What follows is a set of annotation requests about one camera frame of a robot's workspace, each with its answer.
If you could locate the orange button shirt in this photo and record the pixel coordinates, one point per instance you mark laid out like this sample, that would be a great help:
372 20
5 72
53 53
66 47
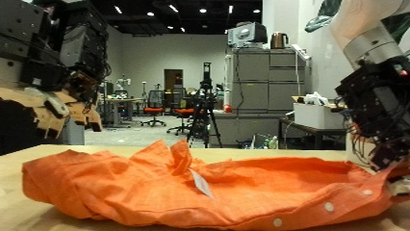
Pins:
255 189

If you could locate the white storage box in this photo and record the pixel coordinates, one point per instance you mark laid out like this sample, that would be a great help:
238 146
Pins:
315 116

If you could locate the white crumpled bags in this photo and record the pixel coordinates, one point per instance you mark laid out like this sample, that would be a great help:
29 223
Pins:
314 99

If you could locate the dark side table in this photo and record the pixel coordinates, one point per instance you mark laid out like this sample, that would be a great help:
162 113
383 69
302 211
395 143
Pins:
315 132

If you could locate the background work desk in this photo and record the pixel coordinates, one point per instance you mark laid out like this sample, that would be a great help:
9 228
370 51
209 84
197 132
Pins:
118 100

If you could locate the grey bin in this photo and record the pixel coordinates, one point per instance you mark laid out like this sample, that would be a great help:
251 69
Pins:
73 133

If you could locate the white power strip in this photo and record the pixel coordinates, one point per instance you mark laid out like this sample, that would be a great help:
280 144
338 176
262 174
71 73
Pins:
300 52

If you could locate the green bottle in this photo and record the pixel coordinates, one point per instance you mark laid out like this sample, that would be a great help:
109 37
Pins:
272 142

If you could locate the orange seat office chair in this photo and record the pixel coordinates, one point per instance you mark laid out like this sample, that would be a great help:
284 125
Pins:
183 112
153 110

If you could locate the tall grey filing cabinet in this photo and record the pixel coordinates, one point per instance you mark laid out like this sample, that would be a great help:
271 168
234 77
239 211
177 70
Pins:
264 83

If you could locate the brown door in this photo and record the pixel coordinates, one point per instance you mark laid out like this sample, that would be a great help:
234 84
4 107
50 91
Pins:
171 80

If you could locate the copper kettle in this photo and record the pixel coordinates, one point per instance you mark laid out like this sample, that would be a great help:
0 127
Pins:
278 41

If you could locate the green leafy plant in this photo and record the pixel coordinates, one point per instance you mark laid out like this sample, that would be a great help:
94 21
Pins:
323 16

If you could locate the low grey cabinet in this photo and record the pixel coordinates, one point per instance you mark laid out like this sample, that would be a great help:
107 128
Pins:
243 126

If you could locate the red ball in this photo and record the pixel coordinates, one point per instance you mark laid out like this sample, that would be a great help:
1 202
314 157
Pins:
227 109

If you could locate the grey boxy appliance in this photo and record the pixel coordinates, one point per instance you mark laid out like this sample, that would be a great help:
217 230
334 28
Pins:
247 33

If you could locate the black camera tripod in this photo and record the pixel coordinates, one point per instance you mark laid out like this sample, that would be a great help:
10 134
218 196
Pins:
205 106

